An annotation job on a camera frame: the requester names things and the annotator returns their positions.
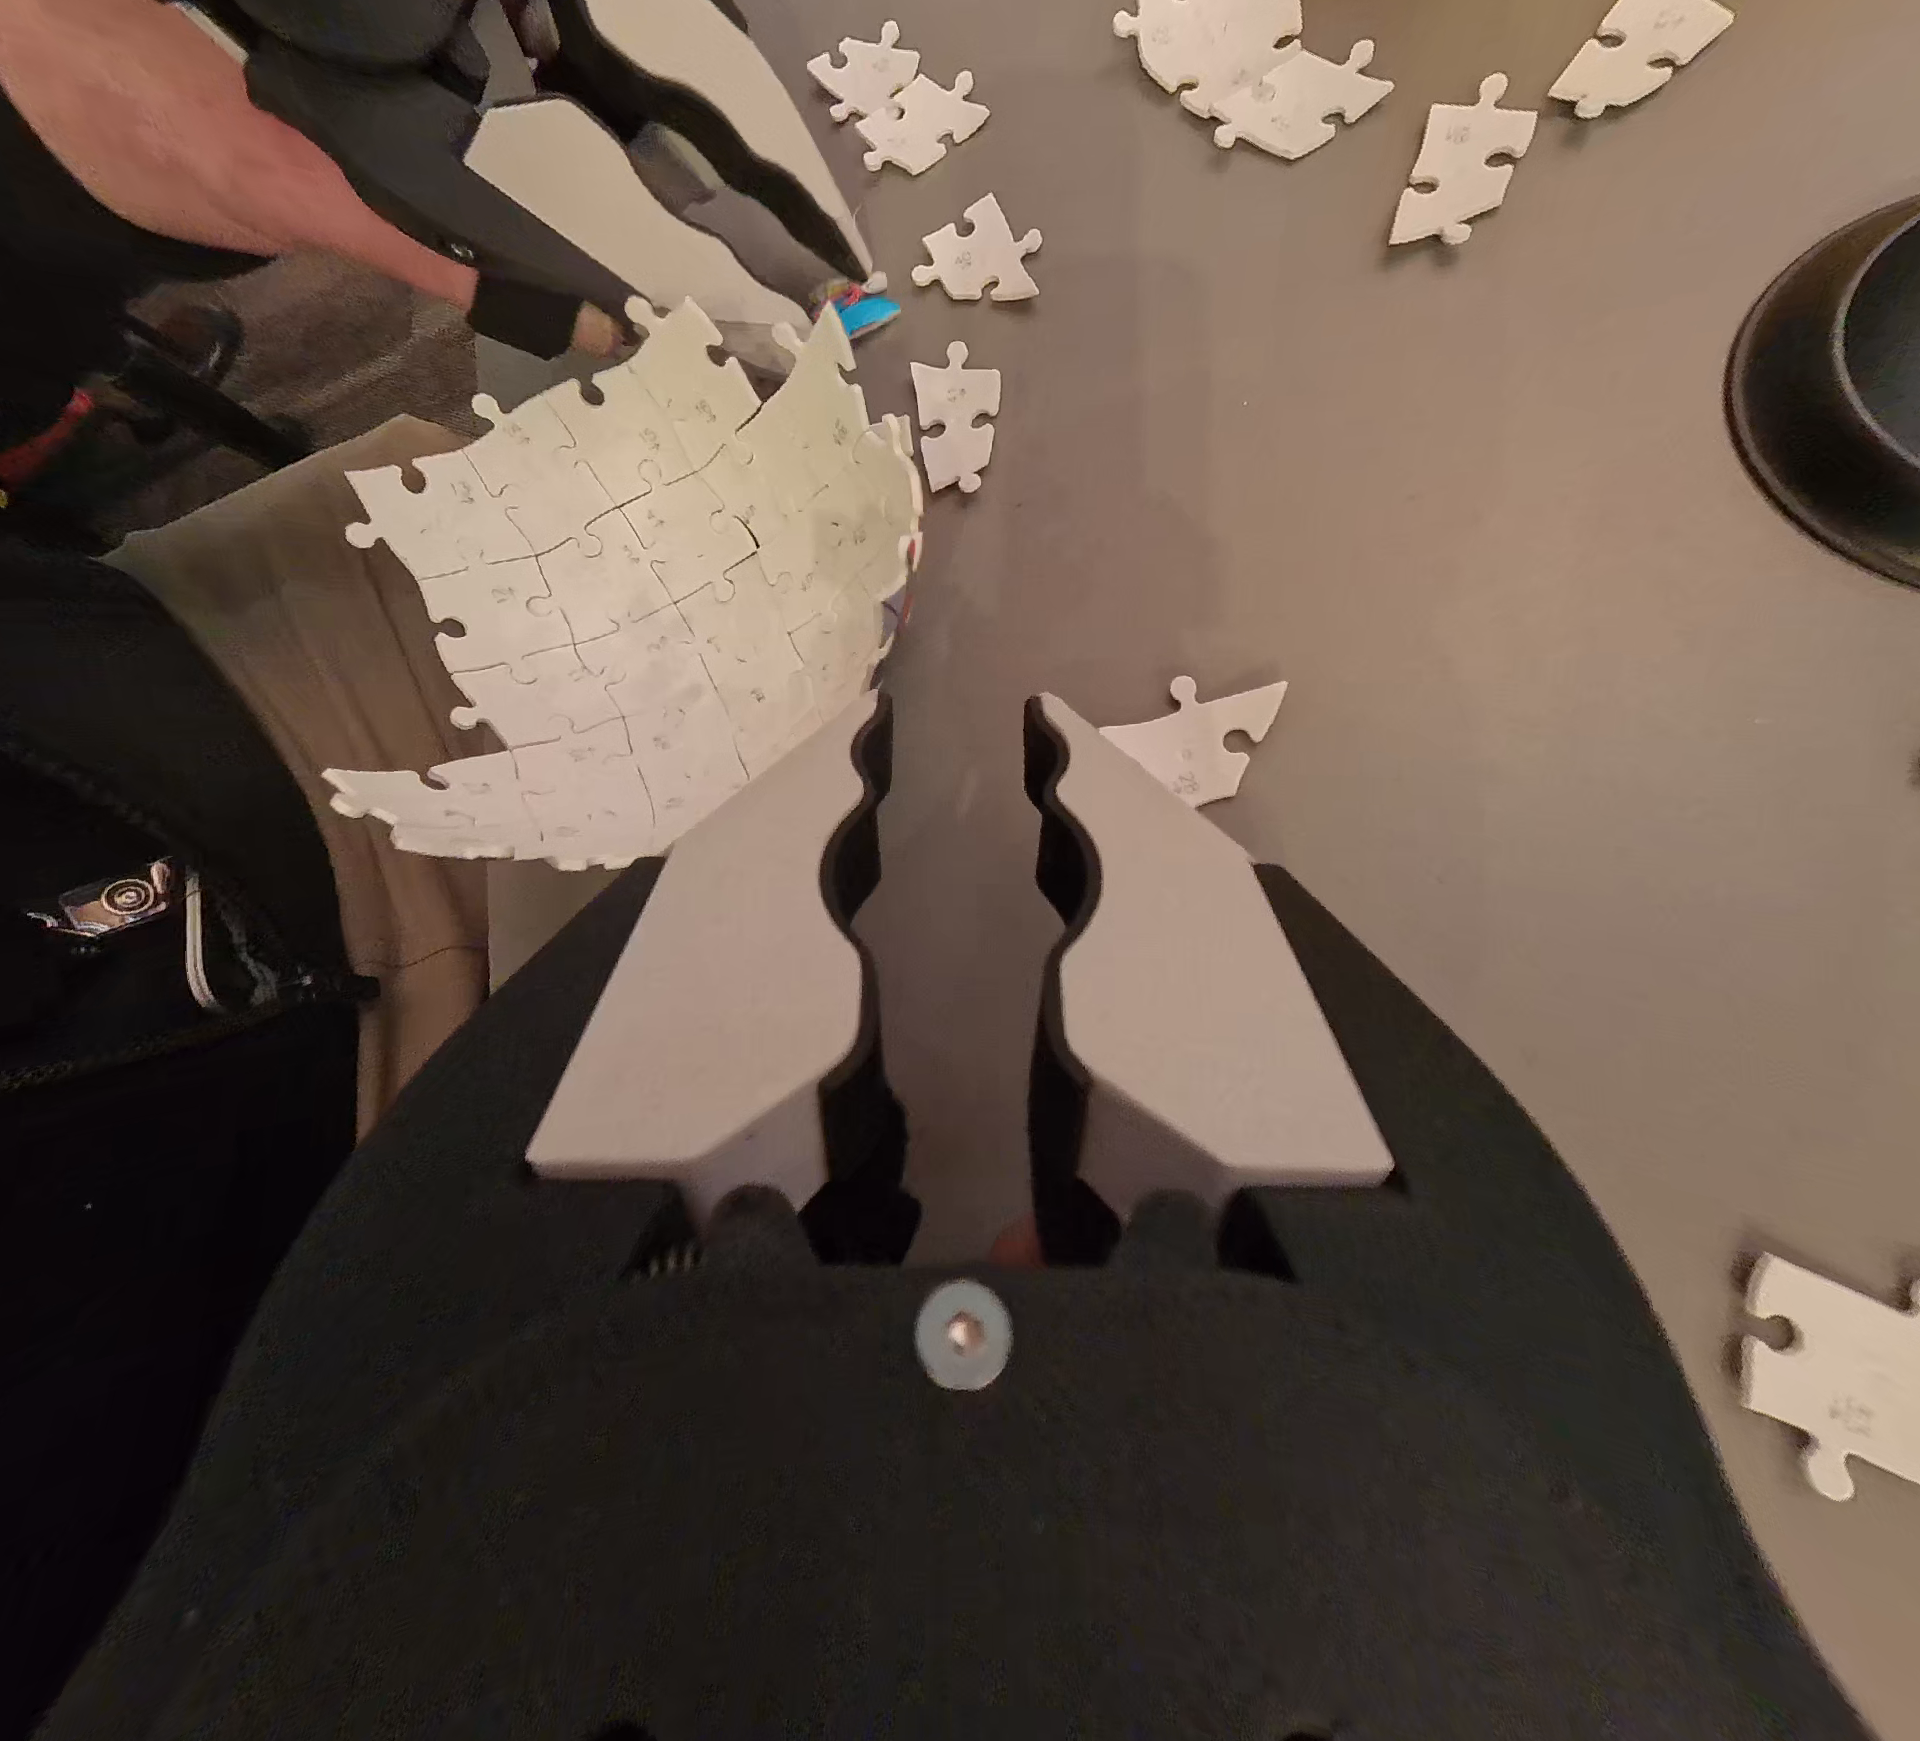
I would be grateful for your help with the red chair part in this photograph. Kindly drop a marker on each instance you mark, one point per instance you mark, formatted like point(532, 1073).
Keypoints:
point(40, 443)

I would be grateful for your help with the white puzzle piece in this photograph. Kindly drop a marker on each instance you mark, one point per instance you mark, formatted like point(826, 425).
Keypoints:
point(1645, 31)
point(1463, 159)
point(979, 250)
point(927, 128)
point(1200, 745)
point(1306, 107)
point(863, 68)
point(956, 421)
point(1845, 1380)

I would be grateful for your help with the joined white puzzle pieces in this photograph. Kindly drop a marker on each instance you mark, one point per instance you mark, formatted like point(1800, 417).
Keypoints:
point(1208, 25)

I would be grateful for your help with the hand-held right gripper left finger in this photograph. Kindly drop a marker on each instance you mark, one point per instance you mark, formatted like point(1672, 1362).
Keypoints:
point(722, 1005)

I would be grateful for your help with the black round ball stand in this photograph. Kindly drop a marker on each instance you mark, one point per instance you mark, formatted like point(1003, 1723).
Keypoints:
point(1800, 421)

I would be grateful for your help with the person's left hand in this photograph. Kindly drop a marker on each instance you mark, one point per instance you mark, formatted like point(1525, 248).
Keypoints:
point(151, 60)

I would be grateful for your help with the black chair base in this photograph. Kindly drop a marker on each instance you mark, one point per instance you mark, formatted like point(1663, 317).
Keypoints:
point(166, 405)

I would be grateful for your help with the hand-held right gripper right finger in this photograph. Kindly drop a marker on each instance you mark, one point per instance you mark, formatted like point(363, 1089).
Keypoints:
point(1200, 1005)

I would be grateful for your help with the person's tan trousers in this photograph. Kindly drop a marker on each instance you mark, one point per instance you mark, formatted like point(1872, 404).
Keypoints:
point(226, 631)

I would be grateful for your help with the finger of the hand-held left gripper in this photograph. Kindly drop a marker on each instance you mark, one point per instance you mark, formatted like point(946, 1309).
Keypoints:
point(662, 31)
point(585, 196)

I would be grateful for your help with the partly built puzzle ball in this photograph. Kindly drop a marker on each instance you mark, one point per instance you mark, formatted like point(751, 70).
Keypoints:
point(601, 571)

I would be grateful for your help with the colourful puzzle piece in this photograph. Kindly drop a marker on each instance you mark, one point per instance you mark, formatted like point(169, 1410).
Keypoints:
point(863, 310)

